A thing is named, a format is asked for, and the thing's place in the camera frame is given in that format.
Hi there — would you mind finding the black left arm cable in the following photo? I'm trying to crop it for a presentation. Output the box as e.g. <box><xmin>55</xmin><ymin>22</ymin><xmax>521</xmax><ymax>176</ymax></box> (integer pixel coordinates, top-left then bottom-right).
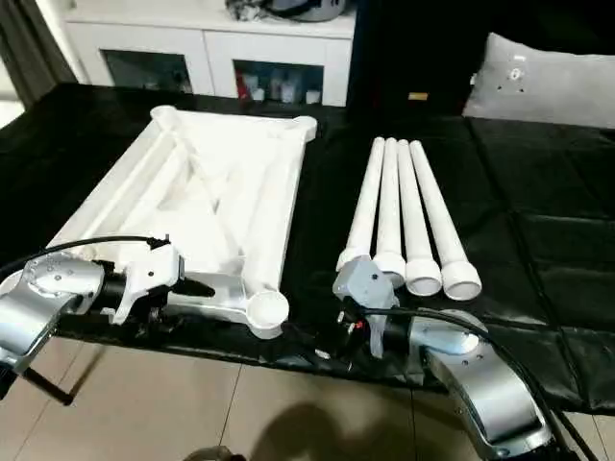
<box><xmin>0</xmin><ymin>234</ymin><xmax>170</xmax><ymax>281</ymax></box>

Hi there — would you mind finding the white plastic table top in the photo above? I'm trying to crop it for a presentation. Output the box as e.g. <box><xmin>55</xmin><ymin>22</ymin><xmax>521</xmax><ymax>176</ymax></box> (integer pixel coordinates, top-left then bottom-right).
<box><xmin>12</xmin><ymin>104</ymin><xmax>319</xmax><ymax>340</ymax></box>

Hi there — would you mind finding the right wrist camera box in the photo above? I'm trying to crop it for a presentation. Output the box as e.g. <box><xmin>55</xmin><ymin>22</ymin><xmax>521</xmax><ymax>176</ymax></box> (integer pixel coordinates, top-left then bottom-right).
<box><xmin>333</xmin><ymin>256</ymin><xmax>401</xmax><ymax>358</ymax></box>

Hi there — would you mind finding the grey curtain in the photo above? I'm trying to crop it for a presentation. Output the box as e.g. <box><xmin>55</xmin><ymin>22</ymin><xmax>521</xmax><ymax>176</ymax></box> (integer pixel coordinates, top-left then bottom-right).
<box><xmin>0</xmin><ymin>0</ymin><xmax>78</xmax><ymax>107</ymax></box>

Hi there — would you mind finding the black work mat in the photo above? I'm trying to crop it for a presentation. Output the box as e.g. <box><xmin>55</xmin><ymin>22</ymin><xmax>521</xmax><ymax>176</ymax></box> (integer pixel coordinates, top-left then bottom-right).
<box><xmin>0</xmin><ymin>82</ymin><xmax>615</xmax><ymax>414</ymax></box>

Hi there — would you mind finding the white glass-door cabinet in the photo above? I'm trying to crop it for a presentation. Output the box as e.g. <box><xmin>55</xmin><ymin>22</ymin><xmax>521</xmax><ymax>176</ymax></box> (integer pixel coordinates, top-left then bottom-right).
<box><xmin>62</xmin><ymin>0</ymin><xmax>357</xmax><ymax>107</ymax></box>

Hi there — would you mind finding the dark cabled device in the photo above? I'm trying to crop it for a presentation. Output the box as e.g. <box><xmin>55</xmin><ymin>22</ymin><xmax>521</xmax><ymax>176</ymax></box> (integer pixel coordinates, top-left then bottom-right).
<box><xmin>226</xmin><ymin>0</ymin><xmax>349</xmax><ymax>22</ymax></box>

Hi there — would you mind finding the black sofa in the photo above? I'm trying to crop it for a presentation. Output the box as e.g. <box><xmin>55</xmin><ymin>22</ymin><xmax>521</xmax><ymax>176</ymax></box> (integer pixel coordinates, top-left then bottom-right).
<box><xmin>348</xmin><ymin>0</ymin><xmax>615</xmax><ymax>121</ymax></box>

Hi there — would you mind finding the black metal frame bar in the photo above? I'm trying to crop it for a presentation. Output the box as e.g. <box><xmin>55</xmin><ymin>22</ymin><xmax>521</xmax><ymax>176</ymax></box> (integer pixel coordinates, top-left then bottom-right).
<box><xmin>17</xmin><ymin>369</ymin><xmax>80</xmax><ymax>406</ymax></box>

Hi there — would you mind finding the grey cushion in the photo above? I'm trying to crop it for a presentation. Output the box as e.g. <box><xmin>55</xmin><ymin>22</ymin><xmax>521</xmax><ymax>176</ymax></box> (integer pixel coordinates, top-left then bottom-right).
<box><xmin>463</xmin><ymin>32</ymin><xmax>615</xmax><ymax>131</ymax></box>

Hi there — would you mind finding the white plastic table leg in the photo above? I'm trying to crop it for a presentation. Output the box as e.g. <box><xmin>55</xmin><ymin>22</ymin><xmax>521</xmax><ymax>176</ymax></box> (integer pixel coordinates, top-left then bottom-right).
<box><xmin>409</xmin><ymin>140</ymin><xmax>482</xmax><ymax>302</ymax></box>
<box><xmin>396</xmin><ymin>139</ymin><xmax>444</xmax><ymax>297</ymax></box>
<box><xmin>373</xmin><ymin>137</ymin><xmax>408</xmax><ymax>286</ymax></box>
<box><xmin>335</xmin><ymin>136</ymin><xmax>386</xmax><ymax>275</ymax></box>

